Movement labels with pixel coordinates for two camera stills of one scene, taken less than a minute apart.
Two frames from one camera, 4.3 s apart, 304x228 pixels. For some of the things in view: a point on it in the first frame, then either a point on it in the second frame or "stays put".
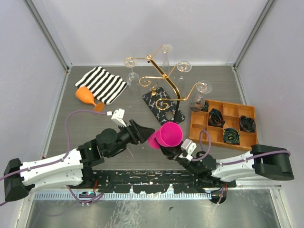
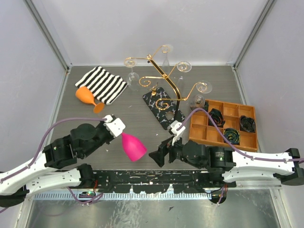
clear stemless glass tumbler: (133, 80) stays put
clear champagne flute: (183, 67) stays put
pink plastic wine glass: (170, 134) → (134, 149)
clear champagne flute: (166, 49) stays put
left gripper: (138, 134) → (102, 125)
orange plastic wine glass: (84, 94) stays put
